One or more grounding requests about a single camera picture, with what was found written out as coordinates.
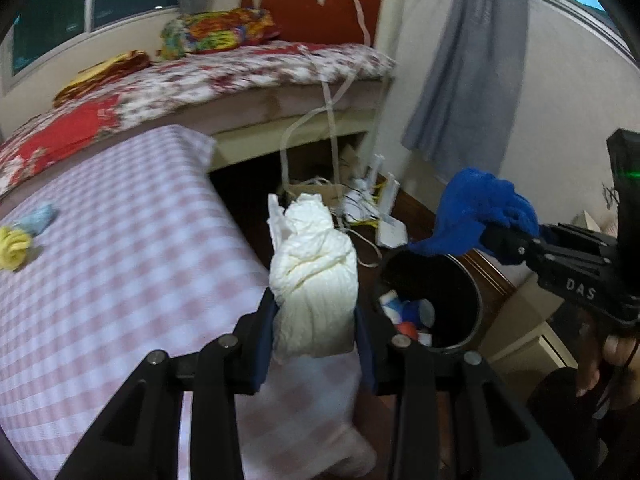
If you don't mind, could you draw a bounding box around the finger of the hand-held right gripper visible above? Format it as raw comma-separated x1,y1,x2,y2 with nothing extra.
477,222,543,267

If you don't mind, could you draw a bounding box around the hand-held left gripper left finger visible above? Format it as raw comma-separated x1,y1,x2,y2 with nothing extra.
55,287,278,480

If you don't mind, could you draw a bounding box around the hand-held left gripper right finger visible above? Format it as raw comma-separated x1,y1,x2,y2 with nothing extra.
352,305,576,480

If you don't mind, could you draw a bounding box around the black trash bin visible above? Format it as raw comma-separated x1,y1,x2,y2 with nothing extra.
372,249,485,357

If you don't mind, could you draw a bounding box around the dark blue cloth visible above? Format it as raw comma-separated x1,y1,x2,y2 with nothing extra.
407,167,541,257

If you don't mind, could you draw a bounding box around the white diaper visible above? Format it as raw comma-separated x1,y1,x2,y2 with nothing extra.
266,192,360,361

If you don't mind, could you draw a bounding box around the person's right hand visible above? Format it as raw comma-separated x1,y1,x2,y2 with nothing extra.
575,307,640,416

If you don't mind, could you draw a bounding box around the beige box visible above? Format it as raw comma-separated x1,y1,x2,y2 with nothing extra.
480,255,586,376

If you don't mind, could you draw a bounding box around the white router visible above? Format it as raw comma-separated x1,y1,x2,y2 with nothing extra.
350,154,401,221

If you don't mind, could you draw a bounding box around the brown cardboard box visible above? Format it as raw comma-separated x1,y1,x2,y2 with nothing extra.
282,180,346,216

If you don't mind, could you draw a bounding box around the long grey curtain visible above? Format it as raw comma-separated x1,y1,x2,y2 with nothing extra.
402,0,531,181

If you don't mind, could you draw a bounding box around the light blue cloth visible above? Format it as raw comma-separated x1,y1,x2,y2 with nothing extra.
12,203,55,236

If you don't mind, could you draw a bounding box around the bed with floral cover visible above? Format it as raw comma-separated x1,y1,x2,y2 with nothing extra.
0,41,398,196

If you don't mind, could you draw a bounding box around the yellow folded cloth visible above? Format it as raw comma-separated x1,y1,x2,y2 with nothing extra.
52,50,151,108

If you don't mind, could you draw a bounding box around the colourful patterned pillow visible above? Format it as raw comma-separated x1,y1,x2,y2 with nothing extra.
159,7,281,58

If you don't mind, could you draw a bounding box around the red scalloped headboard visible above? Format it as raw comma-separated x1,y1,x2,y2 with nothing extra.
240,0,386,48

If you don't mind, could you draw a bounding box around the white cable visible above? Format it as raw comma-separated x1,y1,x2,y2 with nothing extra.
279,0,376,233

